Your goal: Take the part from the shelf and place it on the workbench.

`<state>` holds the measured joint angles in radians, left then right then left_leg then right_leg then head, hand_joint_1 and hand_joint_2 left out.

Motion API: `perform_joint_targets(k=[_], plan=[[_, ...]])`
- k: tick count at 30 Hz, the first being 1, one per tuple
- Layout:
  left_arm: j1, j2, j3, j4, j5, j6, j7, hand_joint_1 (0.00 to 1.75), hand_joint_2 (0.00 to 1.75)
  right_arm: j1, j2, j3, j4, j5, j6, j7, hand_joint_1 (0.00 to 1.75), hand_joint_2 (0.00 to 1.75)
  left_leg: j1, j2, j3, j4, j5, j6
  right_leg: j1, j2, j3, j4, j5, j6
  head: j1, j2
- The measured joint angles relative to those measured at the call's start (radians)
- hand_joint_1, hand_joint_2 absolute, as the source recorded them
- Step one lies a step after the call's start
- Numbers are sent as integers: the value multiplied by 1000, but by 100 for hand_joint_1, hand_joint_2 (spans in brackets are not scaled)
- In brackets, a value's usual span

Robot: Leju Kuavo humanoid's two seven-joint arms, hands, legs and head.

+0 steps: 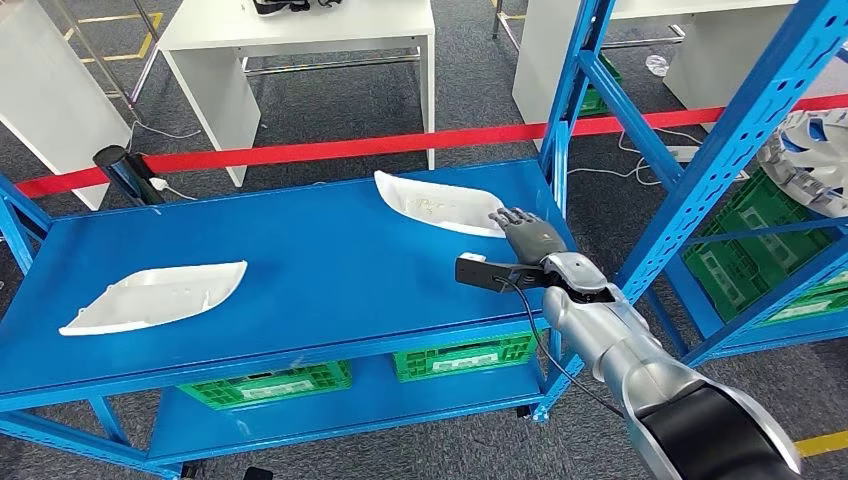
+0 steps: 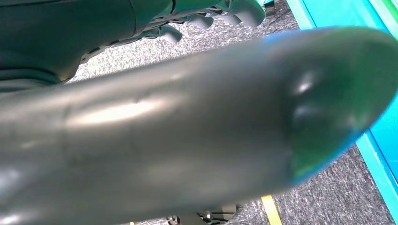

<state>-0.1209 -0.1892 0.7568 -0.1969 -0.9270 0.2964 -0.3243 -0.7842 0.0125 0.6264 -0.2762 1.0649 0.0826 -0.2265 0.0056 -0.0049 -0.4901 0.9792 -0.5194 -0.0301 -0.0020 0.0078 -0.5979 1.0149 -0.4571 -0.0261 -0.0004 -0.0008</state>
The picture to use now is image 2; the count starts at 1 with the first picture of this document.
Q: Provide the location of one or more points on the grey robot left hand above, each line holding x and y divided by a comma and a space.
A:
186, 124

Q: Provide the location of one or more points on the green plastic crate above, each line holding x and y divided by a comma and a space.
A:
392, 4

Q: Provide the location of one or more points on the workbench caster wheel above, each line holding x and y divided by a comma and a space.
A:
270, 7

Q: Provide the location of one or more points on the low blue steel workbench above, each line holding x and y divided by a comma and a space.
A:
342, 12

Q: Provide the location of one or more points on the yellow floor tape outline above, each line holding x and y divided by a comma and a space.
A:
272, 211

